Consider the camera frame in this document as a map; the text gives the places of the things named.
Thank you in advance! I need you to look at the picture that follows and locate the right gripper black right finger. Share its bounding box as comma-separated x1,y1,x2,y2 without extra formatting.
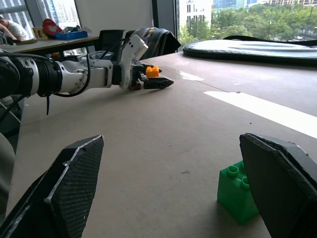
239,132,317,238

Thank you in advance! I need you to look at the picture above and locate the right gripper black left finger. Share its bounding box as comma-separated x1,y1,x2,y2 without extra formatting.
0,135,105,238

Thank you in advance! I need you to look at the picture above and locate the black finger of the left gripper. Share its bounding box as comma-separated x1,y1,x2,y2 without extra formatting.
139,71,175,90
137,63,163,74

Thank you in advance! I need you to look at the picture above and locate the orange toy building block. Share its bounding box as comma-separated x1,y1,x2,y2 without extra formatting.
145,65,160,78

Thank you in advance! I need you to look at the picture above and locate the dark jacket over chair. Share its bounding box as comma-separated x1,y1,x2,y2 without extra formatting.
125,27,182,61

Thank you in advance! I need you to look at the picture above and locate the black chair back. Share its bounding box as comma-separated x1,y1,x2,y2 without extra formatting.
99,29,126,54

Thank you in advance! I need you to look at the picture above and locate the green toy building block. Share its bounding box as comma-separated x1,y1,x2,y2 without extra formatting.
217,160,261,226

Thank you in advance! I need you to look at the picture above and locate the grey robot torso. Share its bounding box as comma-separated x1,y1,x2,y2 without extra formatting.
0,131,16,219

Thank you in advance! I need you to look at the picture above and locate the blue plastic bin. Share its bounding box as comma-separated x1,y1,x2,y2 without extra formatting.
54,30,88,41

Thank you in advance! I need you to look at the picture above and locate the wooden background table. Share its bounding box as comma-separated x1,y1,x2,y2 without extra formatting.
0,36,100,58

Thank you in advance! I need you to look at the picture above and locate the round grey reflector disc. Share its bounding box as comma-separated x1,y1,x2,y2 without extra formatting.
182,35,317,67

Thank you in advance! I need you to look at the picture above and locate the red patterned bag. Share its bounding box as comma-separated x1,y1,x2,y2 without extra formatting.
42,18,63,35

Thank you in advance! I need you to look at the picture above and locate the yellow box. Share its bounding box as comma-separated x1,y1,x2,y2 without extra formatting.
32,26,48,40

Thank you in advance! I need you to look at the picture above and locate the person in white shirt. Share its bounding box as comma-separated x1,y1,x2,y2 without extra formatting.
0,15,30,42

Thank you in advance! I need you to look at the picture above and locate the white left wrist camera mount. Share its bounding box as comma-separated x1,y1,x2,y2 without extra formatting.
119,34,149,90

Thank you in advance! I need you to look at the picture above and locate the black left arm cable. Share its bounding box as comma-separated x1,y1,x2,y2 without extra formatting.
46,38,131,116

